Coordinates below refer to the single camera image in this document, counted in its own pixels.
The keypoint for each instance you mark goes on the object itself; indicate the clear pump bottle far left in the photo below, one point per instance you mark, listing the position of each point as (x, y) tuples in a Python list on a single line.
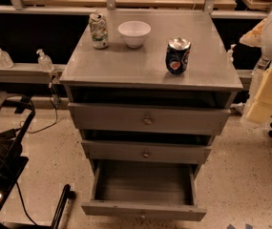
[(5, 60)]

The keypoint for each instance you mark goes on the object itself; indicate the grey bottom drawer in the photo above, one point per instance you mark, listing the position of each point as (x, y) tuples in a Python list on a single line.
[(144, 190)]

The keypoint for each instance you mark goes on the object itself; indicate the green white soda can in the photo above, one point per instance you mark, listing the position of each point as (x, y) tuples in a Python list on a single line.
[(98, 30)]

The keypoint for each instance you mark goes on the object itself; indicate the clear pump bottle right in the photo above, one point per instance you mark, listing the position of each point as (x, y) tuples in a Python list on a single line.
[(230, 52)]

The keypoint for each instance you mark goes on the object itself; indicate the grey top drawer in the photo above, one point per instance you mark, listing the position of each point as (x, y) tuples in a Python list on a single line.
[(186, 113)]

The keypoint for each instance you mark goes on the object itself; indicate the black chair leg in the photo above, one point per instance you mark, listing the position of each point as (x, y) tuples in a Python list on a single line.
[(66, 194)]

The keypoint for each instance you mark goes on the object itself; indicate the clear pump bottle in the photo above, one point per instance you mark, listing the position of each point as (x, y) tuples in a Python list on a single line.
[(44, 61), (230, 52), (5, 60)]

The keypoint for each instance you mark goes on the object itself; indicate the blue pepsi can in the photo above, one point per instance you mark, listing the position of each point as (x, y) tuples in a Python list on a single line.
[(177, 55)]

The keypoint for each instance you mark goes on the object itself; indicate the grey drawer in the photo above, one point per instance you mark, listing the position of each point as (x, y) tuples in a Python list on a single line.
[(144, 190), (186, 113), (145, 151)]

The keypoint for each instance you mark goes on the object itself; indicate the white bowl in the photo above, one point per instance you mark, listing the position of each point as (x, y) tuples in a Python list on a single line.
[(134, 33)]

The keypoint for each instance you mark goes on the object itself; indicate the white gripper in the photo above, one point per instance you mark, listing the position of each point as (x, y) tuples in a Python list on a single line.
[(260, 109)]

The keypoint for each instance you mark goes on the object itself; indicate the grey middle drawer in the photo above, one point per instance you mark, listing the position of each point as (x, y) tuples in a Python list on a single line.
[(145, 151)]

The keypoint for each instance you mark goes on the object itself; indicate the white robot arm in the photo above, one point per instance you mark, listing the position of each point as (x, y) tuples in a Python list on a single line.
[(260, 36)]

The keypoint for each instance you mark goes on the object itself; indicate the grey three-drawer cabinet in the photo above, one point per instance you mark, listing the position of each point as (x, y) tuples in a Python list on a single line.
[(119, 68)]

